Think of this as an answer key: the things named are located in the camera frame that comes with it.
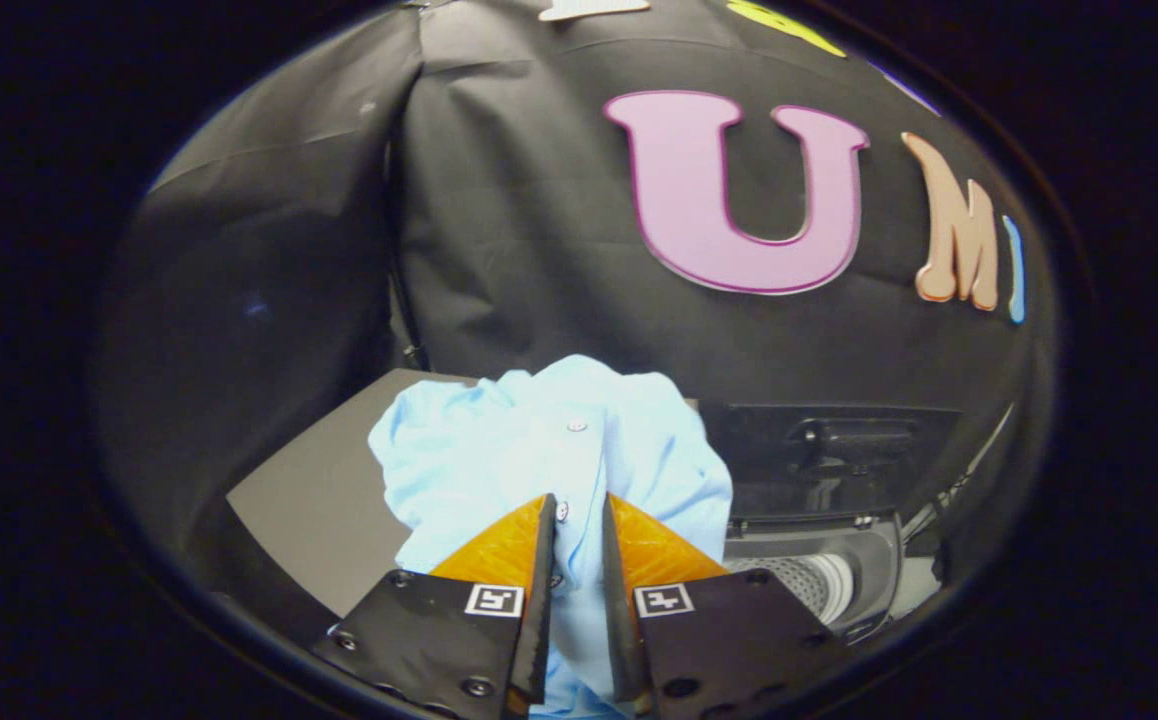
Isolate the beige and black cabinet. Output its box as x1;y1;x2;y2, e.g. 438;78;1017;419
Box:
184;368;480;651

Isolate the light blue shirt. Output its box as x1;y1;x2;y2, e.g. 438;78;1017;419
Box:
369;354;735;720

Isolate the dark washing machine lid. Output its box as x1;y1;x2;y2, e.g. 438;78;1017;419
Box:
697;400;965;521

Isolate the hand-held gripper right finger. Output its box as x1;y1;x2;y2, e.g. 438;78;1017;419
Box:
601;492;855;720

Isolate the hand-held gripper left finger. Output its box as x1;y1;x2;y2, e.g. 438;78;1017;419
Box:
311;492;558;720

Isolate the black backdrop cloth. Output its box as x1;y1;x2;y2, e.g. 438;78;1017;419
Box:
94;0;1060;561

